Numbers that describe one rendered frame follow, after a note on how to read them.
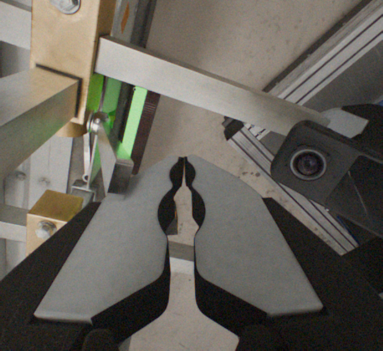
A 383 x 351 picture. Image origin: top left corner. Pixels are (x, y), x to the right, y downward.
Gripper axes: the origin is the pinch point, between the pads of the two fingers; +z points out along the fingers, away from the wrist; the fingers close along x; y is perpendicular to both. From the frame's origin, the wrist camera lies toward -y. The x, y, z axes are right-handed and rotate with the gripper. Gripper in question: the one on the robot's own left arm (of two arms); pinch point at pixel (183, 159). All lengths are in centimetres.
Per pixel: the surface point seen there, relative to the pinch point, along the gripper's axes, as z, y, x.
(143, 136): 28.7, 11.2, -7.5
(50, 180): 37, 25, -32
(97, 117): 13.4, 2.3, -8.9
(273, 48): 99, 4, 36
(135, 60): 12.7, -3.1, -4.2
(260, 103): 12.9, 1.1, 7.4
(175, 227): 88, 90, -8
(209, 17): 99, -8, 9
